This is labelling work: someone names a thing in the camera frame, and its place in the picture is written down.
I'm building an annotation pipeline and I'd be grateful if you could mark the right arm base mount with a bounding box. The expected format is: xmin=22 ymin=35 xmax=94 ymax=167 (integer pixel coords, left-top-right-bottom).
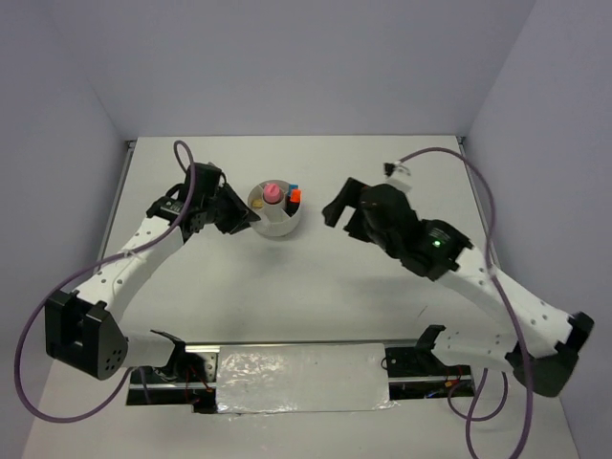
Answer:
xmin=381 ymin=325 xmax=474 ymax=402

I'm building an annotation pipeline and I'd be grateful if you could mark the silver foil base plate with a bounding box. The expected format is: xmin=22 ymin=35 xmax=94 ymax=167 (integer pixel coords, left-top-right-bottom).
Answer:
xmin=216 ymin=343 xmax=392 ymax=414

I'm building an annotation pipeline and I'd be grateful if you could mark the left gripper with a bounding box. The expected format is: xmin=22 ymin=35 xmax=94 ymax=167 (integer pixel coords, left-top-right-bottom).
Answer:
xmin=203 ymin=183 xmax=260 ymax=236

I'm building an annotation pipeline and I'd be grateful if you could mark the orange marker cap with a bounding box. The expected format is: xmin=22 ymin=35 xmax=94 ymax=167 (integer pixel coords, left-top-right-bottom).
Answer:
xmin=290 ymin=188 xmax=301 ymax=204

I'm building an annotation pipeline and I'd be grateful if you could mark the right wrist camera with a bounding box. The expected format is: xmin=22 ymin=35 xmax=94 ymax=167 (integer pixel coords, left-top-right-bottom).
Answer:
xmin=383 ymin=161 xmax=412 ymax=194

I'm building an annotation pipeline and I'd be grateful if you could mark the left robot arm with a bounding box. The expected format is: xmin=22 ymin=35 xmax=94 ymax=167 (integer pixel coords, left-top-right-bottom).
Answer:
xmin=44 ymin=164 xmax=260 ymax=382

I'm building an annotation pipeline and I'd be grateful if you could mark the clear jar of pins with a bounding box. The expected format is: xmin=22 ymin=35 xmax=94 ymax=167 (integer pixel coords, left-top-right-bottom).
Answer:
xmin=262 ymin=183 xmax=284 ymax=205

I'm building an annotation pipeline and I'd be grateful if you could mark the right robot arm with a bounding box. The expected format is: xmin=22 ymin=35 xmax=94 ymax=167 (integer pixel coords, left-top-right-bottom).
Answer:
xmin=322 ymin=178 xmax=594 ymax=398

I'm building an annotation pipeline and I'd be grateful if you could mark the white round divided container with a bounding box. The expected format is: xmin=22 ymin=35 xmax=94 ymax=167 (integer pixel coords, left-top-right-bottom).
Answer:
xmin=248 ymin=180 xmax=302 ymax=238

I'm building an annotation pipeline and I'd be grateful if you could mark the orange highlighter marker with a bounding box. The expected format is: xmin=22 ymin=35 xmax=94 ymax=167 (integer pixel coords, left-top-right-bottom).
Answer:
xmin=286 ymin=201 xmax=299 ymax=215

